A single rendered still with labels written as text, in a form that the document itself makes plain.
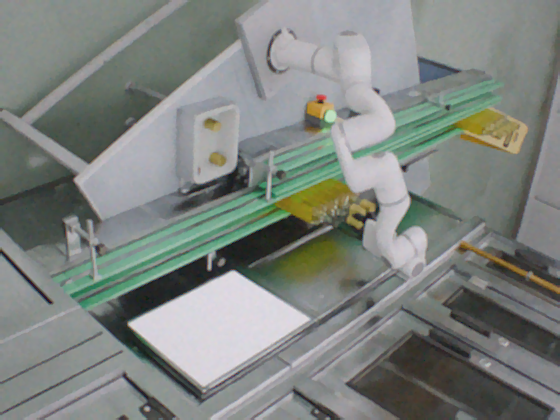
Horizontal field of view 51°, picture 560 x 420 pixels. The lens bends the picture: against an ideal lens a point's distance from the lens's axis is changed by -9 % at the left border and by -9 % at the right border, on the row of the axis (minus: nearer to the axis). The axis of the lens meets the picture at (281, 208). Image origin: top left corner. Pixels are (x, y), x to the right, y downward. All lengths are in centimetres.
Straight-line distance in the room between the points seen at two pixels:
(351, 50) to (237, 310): 79
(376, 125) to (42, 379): 104
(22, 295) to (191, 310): 62
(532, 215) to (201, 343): 697
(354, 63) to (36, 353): 113
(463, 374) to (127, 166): 111
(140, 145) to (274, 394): 79
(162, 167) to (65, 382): 98
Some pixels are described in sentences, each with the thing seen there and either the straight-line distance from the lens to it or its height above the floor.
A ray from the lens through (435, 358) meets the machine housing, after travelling 180.
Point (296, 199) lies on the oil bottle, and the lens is 203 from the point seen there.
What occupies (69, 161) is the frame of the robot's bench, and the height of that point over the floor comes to 58.
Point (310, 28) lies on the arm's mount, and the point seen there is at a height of 77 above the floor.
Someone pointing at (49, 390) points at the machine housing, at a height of 140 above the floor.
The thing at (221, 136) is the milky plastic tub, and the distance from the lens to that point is 199.
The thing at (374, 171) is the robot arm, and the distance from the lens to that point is 162.
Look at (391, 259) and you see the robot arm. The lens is 173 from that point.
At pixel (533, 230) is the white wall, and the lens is 839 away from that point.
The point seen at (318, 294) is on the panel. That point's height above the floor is 124.
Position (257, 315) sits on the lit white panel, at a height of 119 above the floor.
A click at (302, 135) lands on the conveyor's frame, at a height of 85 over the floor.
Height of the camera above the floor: 211
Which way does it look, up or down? 34 degrees down
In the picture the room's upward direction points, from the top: 118 degrees clockwise
